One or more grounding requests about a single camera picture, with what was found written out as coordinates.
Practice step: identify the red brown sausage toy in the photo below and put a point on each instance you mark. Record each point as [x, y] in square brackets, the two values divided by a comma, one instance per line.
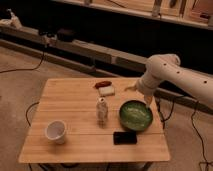
[102, 84]

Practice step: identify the white object on ledge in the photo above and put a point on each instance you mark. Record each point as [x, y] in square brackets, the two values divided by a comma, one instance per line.
[13, 21]

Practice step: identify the green ceramic bowl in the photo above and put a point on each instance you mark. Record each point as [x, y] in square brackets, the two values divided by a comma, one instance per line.
[134, 115]

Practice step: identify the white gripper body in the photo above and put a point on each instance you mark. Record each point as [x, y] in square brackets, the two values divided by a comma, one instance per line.
[147, 84]

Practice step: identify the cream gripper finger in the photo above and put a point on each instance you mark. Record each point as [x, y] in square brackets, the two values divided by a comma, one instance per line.
[148, 100]
[131, 88]

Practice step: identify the wooden table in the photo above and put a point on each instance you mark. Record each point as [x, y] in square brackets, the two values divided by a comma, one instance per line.
[73, 101]

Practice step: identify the black smartphone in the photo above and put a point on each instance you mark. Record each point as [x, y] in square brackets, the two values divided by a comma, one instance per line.
[124, 138]

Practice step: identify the small white ceramic bottle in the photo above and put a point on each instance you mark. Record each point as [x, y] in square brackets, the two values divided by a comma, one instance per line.
[102, 111]

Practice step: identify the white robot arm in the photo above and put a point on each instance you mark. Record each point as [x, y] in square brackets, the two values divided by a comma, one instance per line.
[166, 67]

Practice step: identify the white sponge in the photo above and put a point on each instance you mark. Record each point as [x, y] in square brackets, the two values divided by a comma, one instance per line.
[106, 91]

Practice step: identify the black power adapter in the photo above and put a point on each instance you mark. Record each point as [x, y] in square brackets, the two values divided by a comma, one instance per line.
[66, 35]

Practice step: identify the white ceramic cup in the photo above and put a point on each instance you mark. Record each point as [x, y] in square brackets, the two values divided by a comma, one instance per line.
[56, 132]

